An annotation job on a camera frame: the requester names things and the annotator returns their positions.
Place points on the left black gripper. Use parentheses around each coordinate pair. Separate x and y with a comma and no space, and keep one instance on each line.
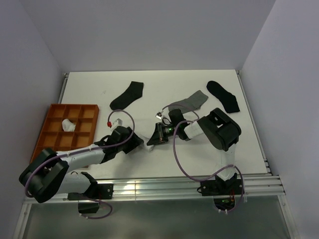
(134,141)

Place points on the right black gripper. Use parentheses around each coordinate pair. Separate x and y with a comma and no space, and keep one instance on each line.
(158,136)

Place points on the white striped sock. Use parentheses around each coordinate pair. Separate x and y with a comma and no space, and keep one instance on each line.
(144,130)

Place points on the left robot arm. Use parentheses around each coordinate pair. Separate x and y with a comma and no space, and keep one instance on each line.
(51,172)

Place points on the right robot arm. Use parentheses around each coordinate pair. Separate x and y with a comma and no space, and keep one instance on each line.
(221,131)

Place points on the black sock left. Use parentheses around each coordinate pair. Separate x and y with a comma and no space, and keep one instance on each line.
(132,93)

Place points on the black sock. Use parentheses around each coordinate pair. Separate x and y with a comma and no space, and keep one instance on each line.
(227,99)
(132,93)

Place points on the grey sock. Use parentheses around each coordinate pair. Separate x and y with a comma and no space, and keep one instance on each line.
(192,103)

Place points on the orange compartment tray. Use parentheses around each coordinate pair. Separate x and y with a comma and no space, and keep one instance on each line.
(52,135)

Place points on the black sock right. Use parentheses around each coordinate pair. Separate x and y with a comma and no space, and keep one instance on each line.
(227,99)

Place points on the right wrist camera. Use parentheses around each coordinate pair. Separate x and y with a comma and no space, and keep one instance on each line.
(160,115)

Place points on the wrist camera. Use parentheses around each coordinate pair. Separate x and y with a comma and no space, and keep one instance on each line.
(160,115)
(113,125)

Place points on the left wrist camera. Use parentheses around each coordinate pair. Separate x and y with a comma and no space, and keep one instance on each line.
(113,125)

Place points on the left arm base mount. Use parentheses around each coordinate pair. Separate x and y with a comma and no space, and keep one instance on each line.
(102,190)

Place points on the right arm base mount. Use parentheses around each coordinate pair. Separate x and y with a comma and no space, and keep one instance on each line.
(218,187)

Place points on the aluminium frame rail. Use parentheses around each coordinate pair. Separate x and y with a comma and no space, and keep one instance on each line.
(176,188)

